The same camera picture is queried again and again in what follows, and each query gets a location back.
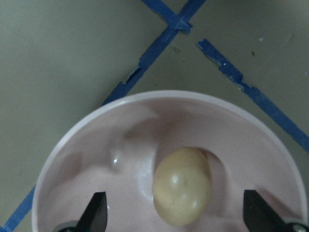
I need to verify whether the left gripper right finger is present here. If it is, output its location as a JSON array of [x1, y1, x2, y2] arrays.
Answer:
[[242, 189, 309, 232]]

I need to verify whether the brown egg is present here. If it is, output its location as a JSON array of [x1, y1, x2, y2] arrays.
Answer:
[[152, 147, 212, 227]]

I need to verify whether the pink bowl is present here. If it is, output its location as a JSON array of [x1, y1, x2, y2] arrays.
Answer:
[[32, 90, 309, 232]]

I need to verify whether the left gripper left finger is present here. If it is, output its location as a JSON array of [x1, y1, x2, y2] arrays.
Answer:
[[55, 192, 108, 232]]

